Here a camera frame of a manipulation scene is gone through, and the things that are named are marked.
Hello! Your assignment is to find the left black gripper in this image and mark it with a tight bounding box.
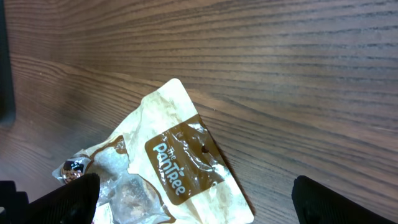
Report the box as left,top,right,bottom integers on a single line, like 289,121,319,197
1,0,16,124

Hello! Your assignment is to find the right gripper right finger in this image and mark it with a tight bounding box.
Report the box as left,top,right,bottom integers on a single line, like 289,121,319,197
292,175,394,224

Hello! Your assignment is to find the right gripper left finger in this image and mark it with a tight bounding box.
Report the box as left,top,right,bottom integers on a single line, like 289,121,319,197
1,174,100,224

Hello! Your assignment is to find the beige snack bag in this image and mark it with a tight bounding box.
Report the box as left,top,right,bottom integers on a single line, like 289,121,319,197
52,78,254,223

